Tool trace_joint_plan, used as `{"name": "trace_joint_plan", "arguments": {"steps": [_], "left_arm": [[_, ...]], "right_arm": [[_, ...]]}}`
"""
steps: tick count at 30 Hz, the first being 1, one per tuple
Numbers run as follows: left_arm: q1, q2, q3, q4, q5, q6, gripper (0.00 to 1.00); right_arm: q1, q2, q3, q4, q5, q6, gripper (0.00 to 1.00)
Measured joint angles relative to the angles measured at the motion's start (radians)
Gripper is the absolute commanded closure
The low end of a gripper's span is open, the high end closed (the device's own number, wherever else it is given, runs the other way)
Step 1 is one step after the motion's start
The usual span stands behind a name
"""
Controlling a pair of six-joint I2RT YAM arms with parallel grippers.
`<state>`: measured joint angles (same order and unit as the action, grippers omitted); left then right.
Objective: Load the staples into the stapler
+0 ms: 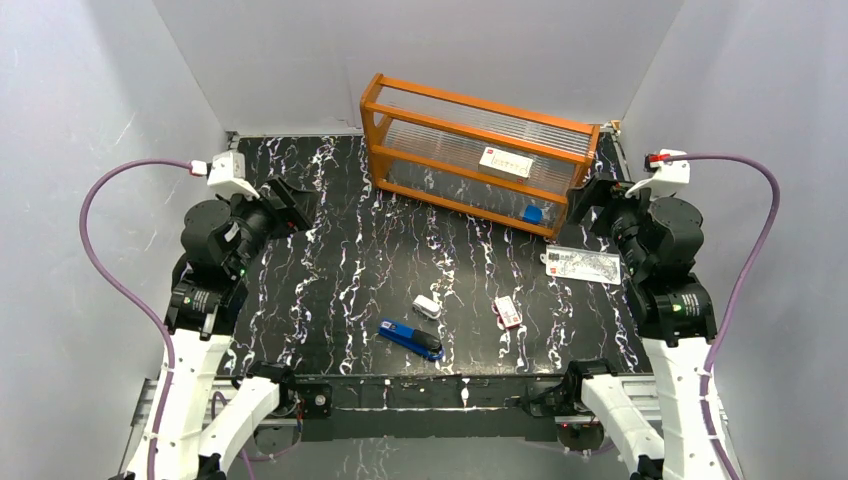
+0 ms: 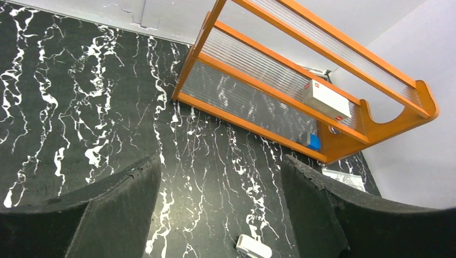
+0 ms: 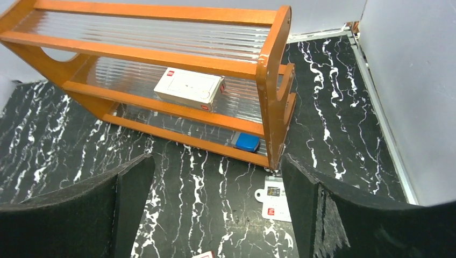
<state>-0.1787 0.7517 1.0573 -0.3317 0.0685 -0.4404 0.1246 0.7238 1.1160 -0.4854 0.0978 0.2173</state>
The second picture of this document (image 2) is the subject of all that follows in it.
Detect small blue box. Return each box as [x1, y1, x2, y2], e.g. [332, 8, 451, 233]
[301, 132, 321, 151]

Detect printed paper sheet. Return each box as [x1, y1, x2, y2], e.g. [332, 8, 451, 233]
[322, 168, 366, 192]

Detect orange wooden shelf rack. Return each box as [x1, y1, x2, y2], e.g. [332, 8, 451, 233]
[173, 1, 440, 163]

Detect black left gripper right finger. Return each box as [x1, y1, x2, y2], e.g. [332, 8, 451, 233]
[281, 155, 455, 257]

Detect white cardboard box red labels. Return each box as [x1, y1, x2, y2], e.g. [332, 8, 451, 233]
[303, 80, 352, 121]

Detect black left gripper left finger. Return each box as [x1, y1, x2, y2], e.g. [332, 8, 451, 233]
[1, 154, 162, 257]

